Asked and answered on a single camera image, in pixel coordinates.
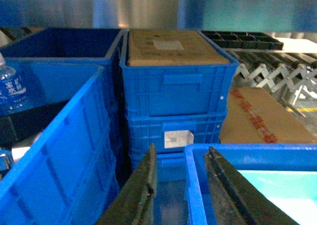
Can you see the blue crate stack left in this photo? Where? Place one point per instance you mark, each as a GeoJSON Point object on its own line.
{"type": "Point", "coordinates": [72, 46]}

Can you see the large blue crate front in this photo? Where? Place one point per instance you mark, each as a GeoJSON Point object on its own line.
{"type": "Point", "coordinates": [67, 177]}

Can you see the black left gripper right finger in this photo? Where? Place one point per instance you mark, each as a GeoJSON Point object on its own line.
{"type": "Point", "coordinates": [235, 201]}

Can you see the black compartment tray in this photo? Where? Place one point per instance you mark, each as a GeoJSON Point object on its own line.
{"type": "Point", "coordinates": [244, 40]}

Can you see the blue crate stack middle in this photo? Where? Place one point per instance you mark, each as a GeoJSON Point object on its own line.
{"type": "Point", "coordinates": [167, 104]}

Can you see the expandable roller conveyor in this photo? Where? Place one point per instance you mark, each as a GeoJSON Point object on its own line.
{"type": "Point", "coordinates": [291, 78]}

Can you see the cardboard box in crate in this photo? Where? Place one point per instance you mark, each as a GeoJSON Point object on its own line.
{"type": "Point", "coordinates": [171, 48]}

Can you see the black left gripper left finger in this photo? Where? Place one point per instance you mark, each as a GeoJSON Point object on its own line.
{"type": "Point", "coordinates": [135, 203]}

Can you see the blue crate stack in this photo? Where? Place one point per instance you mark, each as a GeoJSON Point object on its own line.
{"type": "Point", "coordinates": [167, 104]}
{"type": "Point", "coordinates": [72, 46]}

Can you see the blue bin at right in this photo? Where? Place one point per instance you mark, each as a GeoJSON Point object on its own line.
{"type": "Point", "coordinates": [272, 157]}

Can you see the water bottle blue label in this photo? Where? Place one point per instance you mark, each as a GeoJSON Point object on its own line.
{"type": "Point", "coordinates": [14, 96]}

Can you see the cardboard box red tape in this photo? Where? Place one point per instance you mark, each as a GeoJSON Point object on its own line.
{"type": "Point", "coordinates": [254, 116]}

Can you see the teal plastic bin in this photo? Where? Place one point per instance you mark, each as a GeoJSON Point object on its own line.
{"type": "Point", "coordinates": [294, 192]}

